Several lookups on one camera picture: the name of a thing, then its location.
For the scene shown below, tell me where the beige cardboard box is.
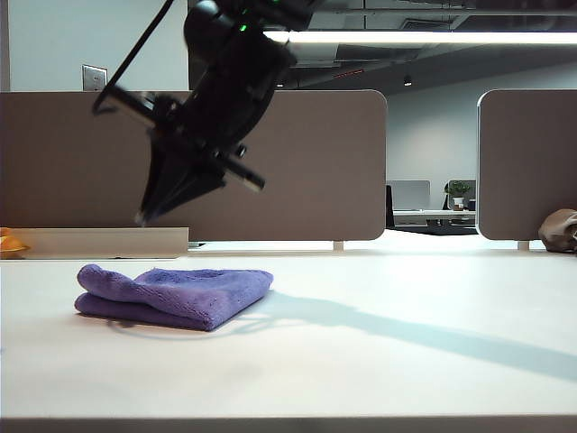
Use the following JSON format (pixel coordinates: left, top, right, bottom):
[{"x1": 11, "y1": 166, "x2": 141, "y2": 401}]
[{"x1": 8, "y1": 226, "x2": 190, "y2": 262}]

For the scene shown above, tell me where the crumpled brown bag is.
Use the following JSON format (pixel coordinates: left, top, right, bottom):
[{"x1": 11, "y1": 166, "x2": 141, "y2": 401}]
[{"x1": 536, "y1": 207, "x2": 577, "y2": 253}]

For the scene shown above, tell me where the metal wall switch plate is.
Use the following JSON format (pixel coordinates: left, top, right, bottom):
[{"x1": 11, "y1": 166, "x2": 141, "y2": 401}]
[{"x1": 81, "y1": 64, "x2": 109, "y2": 93}]

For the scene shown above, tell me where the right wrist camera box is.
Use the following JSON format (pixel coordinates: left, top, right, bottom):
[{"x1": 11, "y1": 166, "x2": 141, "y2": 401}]
[{"x1": 92, "y1": 85, "x2": 160, "y2": 124}]

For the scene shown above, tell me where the orange round object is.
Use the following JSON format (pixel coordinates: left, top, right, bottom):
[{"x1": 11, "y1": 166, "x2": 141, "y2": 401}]
[{"x1": 0, "y1": 228, "x2": 31, "y2": 259}]

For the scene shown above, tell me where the white background desk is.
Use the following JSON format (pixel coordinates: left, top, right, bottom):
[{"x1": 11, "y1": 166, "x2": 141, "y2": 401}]
[{"x1": 392, "y1": 208, "x2": 477, "y2": 226}]

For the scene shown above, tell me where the purple microfiber cloth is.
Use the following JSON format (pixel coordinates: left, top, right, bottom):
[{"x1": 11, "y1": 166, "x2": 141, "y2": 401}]
[{"x1": 74, "y1": 263, "x2": 275, "y2": 333}]

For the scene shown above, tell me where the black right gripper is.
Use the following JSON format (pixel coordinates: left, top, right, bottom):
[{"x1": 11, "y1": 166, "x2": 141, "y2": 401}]
[{"x1": 134, "y1": 31, "x2": 298, "y2": 226}]

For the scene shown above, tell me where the grey background desk divider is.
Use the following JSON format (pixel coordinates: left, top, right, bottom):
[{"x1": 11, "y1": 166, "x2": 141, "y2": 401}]
[{"x1": 386, "y1": 180, "x2": 431, "y2": 212}]

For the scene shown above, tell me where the grey ceiling ventilation duct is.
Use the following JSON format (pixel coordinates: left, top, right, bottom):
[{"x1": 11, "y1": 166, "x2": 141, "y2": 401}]
[{"x1": 288, "y1": 42, "x2": 342, "y2": 69}]

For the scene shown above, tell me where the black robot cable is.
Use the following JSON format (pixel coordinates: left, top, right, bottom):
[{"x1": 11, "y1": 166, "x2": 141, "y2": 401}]
[{"x1": 92, "y1": 0, "x2": 175, "y2": 116}]

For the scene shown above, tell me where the wide brown desk divider panel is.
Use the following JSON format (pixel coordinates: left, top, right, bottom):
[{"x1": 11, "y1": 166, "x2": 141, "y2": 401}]
[{"x1": 0, "y1": 89, "x2": 388, "y2": 243}]

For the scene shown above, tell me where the small potted green plant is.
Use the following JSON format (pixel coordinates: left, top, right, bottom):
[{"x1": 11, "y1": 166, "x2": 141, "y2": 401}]
[{"x1": 445, "y1": 180, "x2": 472, "y2": 212}]

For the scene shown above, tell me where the long linear ceiling light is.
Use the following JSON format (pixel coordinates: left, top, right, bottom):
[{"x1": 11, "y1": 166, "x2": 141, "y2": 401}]
[{"x1": 263, "y1": 29, "x2": 577, "y2": 46}]

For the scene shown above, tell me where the narrow brown desk divider panel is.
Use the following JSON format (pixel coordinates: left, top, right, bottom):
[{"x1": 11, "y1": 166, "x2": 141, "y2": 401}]
[{"x1": 476, "y1": 88, "x2": 577, "y2": 242}]

